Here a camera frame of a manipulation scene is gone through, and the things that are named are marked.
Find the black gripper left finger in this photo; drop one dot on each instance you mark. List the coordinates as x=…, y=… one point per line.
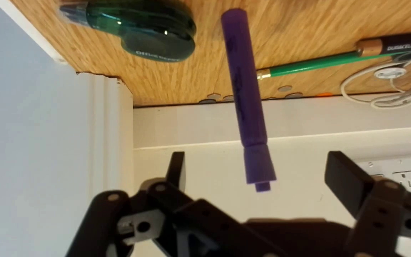
x=160, y=212

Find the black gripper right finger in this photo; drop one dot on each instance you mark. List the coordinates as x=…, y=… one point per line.
x=381, y=208

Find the green tape dispenser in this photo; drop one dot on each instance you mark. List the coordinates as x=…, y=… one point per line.
x=160, y=31

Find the green pencil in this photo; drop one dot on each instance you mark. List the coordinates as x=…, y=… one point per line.
x=314, y=65

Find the purple marker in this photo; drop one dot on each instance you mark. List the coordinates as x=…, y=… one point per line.
x=251, y=125

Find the copper black AA battery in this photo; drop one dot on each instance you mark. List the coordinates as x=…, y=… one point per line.
x=384, y=45

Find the white wall outlet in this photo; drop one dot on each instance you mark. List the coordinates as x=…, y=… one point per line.
x=397, y=169

